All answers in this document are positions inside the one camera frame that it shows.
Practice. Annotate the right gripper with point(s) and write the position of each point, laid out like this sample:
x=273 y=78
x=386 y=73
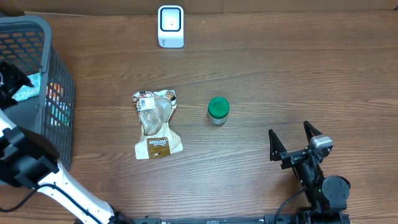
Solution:
x=291 y=158

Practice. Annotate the green lid white jar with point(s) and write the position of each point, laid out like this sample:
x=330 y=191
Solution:
x=218 y=110

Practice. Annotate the clear brown bread bag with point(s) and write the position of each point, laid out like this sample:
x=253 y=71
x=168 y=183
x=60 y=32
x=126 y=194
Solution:
x=154 y=109

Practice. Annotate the orange snack packet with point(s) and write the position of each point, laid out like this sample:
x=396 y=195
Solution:
x=55 y=92

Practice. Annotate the small teal white packet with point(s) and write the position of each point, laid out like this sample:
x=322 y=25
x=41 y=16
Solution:
x=61 y=119

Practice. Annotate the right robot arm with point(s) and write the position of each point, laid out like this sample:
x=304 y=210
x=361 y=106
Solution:
x=327 y=196

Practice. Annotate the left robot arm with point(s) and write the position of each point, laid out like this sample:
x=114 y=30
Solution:
x=30 y=160

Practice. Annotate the white barcode scanner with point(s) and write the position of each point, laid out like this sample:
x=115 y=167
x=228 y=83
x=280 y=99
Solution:
x=171 y=26

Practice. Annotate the grey plastic shopping basket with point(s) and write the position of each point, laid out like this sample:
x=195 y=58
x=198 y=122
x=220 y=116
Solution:
x=37 y=103

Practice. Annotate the teal white snack packet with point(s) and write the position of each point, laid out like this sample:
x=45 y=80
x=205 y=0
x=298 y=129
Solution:
x=26 y=92

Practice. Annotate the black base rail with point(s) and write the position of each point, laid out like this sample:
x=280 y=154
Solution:
x=211 y=221

